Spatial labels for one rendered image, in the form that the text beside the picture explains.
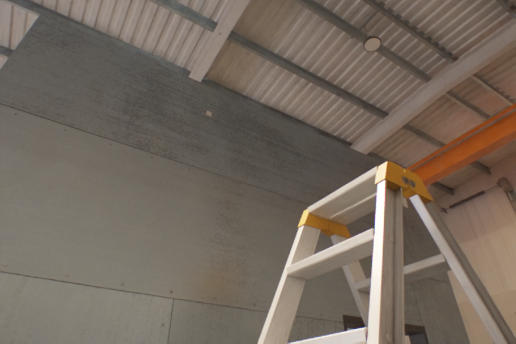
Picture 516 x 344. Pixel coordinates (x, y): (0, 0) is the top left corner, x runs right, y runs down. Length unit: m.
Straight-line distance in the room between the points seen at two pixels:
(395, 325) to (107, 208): 1.01
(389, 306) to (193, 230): 0.88
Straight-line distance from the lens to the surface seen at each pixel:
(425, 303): 2.26
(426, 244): 2.51
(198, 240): 1.41
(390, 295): 0.76
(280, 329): 0.96
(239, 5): 6.61
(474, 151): 9.37
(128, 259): 1.30
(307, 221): 1.11
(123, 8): 7.75
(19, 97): 1.55
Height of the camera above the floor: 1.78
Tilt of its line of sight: 38 degrees up
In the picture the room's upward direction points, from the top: straight up
